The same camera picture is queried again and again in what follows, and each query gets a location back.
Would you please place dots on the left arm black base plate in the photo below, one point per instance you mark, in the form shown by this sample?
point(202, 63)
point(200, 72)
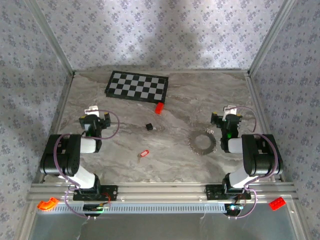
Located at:
point(111, 192)

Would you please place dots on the red toy brick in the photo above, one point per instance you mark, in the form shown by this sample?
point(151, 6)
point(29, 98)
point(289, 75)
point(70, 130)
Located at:
point(277, 203)

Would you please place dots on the aluminium table side rail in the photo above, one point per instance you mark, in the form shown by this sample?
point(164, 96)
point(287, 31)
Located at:
point(257, 100)
point(58, 117)

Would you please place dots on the black grey checkerboard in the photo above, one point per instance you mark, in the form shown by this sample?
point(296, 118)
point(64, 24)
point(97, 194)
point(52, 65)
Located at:
point(137, 86)

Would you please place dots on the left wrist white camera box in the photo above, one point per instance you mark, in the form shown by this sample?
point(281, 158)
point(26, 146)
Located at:
point(91, 108)

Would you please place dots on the aluminium frame post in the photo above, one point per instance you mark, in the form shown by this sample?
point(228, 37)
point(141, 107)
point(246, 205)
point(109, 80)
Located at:
point(52, 36)
point(271, 35)

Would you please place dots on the small red block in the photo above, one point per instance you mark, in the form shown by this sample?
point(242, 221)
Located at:
point(159, 108)

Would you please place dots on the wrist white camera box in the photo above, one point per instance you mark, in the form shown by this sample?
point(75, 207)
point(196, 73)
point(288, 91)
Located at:
point(91, 108)
point(231, 110)

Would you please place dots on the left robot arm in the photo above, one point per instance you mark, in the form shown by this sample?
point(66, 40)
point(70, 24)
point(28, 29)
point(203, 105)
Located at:
point(62, 155)

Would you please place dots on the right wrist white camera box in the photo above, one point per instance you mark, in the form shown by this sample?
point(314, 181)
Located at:
point(231, 110)

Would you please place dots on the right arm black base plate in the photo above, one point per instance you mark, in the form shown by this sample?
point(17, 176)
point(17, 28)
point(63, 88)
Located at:
point(212, 192)

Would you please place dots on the small circuit board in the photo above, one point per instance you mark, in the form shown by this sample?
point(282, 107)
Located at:
point(233, 207)
point(98, 208)

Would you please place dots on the orange curved plastic piece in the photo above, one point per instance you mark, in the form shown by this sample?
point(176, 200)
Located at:
point(47, 203)

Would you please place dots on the small black cube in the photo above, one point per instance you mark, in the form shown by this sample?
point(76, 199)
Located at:
point(149, 126)

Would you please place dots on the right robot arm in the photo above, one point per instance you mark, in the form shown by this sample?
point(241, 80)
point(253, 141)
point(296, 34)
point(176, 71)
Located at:
point(262, 155)

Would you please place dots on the aluminium mounting rail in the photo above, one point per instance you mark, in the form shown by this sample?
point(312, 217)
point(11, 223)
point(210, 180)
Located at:
point(160, 191)

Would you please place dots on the grey metal sheet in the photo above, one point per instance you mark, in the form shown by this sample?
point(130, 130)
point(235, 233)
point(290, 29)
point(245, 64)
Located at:
point(160, 227)

